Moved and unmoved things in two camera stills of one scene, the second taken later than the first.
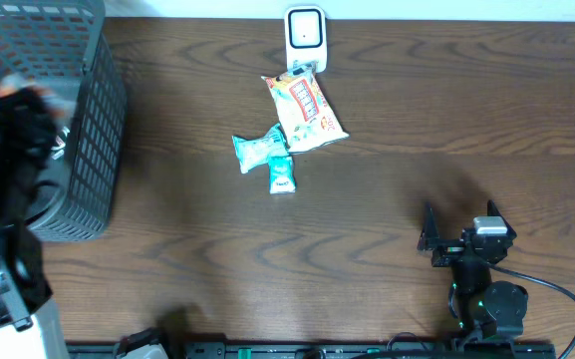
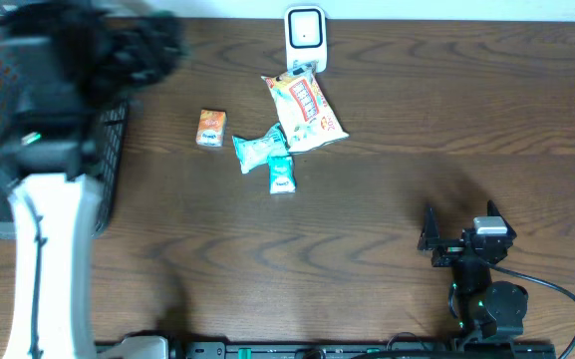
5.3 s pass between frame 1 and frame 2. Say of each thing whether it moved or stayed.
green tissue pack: stayed
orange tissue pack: moved
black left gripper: moved
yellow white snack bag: stayed
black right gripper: stayed
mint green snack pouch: stayed
